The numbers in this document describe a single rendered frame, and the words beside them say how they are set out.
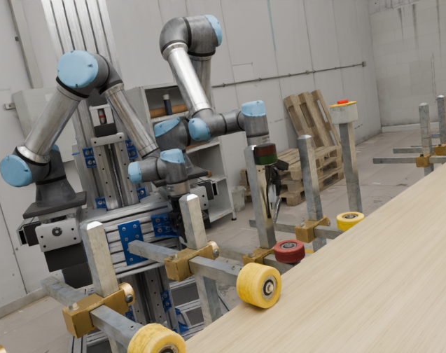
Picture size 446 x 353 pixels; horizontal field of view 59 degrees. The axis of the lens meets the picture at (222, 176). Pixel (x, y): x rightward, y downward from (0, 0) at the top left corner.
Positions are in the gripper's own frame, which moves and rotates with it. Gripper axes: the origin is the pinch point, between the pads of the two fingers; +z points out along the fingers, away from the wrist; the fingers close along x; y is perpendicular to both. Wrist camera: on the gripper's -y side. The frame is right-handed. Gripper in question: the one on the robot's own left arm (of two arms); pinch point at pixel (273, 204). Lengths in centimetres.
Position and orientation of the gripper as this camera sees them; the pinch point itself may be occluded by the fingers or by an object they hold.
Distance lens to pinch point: 136.0
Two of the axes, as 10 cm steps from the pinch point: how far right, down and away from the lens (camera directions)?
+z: 1.8, 9.7, 1.9
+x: 6.8, 0.2, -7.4
